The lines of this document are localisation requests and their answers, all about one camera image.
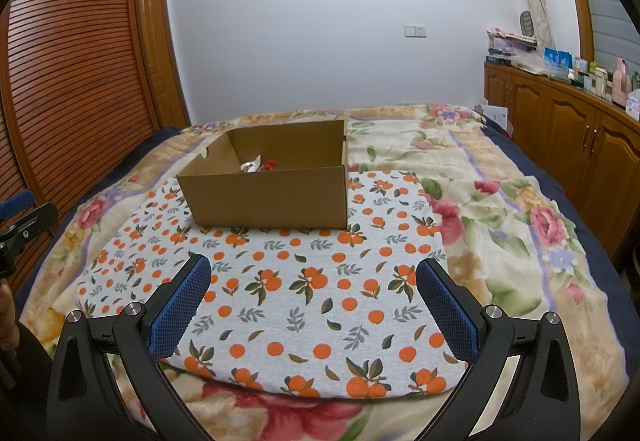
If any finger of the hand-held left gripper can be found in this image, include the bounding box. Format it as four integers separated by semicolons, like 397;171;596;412
0;202;58;253
0;192;33;222

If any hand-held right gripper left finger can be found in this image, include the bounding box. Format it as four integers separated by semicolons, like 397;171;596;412
47;252;213;441

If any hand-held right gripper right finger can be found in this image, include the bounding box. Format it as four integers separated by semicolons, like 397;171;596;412
415;257;583;441

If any brown cardboard box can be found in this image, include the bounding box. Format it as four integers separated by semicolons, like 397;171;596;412
176;120;349;229

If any person's left forearm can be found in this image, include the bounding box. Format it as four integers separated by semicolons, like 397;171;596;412
0;278;21;357

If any floral blanket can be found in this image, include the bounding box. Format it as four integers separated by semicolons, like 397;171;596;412
20;104;631;441

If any orange fruit print mat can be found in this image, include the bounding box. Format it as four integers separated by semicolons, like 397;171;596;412
75;171;468;399

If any louvered wooden wardrobe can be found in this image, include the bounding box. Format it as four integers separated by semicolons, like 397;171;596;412
0;0;161;292

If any white paper bag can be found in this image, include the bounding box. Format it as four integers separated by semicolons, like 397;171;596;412
475;104;511;134

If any wooden door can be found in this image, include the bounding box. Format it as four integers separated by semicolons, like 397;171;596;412
135;0;192;128

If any wooden cabinet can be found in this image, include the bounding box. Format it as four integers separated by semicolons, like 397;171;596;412
484;61;640;257

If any group of small bottles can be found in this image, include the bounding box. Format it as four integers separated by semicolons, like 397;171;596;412
567;56;613;97

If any blue printed box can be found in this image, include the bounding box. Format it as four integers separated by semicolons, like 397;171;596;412
544;47;572;69

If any pink bottle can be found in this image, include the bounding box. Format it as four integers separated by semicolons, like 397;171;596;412
614;57;632;106

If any grey window blind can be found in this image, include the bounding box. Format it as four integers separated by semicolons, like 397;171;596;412
575;0;640;77

